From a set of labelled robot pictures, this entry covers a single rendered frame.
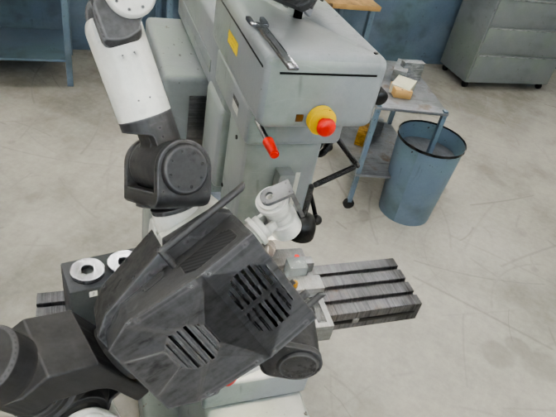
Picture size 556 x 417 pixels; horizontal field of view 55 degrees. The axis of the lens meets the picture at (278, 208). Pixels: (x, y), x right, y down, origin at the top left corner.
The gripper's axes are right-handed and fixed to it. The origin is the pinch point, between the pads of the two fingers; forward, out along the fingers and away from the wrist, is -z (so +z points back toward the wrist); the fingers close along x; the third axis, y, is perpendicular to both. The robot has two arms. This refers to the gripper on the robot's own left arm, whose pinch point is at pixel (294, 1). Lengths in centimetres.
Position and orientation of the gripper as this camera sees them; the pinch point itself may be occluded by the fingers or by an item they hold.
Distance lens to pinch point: 121.0
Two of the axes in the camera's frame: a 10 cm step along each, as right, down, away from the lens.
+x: 8.1, 4.7, -3.5
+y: 4.9, -8.7, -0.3
